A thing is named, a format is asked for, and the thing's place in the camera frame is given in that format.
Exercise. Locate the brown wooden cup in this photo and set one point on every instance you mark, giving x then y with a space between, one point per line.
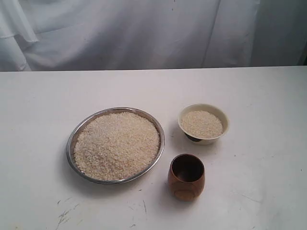
186 177

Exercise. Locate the rice in cream bowl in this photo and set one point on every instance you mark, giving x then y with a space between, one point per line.
202 124

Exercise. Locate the cream ceramic bowl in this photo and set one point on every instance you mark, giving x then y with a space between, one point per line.
211 109

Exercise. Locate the rice heap in tray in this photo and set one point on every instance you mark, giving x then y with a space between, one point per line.
116 146

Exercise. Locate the round steel rice tray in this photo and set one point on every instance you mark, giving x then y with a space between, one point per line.
71 143

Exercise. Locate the white cloth backdrop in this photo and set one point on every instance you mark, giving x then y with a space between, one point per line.
57 35

